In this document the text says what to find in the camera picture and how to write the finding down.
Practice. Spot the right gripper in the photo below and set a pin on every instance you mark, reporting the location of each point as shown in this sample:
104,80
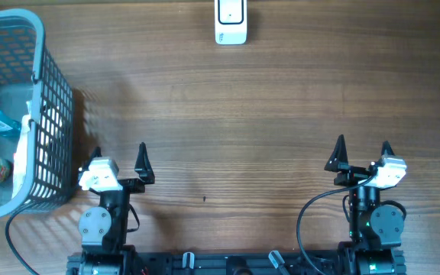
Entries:
338,162

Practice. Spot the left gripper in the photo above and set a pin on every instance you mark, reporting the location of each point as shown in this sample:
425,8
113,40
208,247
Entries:
137,186

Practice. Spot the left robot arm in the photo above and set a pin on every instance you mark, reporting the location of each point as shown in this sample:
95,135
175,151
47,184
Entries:
104,228

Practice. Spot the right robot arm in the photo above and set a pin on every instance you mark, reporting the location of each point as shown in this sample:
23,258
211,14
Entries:
375,226

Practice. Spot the white barcode scanner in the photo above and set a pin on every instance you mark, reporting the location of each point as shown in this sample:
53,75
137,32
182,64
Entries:
231,22

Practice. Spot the white box in basket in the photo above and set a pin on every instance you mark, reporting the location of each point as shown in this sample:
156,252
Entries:
21,153

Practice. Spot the grey plastic mesh basket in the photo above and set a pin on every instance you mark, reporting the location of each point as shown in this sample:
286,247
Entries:
28,72

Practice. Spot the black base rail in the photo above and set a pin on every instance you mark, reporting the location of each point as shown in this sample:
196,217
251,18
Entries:
274,262

